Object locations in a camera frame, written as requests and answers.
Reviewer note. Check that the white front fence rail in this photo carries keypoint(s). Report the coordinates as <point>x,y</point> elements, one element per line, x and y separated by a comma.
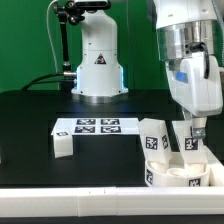
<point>110,201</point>

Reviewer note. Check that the black mounted camera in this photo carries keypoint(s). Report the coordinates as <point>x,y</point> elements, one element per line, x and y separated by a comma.
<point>92,4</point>

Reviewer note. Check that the white marker sheet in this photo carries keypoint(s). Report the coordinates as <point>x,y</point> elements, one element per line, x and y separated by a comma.
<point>96,126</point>

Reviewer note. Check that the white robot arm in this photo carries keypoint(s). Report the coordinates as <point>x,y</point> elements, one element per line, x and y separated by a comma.
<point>185,36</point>

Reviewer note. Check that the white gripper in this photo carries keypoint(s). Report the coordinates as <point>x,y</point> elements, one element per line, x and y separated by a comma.
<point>197,95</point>

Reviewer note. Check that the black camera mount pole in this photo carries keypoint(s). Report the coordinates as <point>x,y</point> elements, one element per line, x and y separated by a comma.
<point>68,13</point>

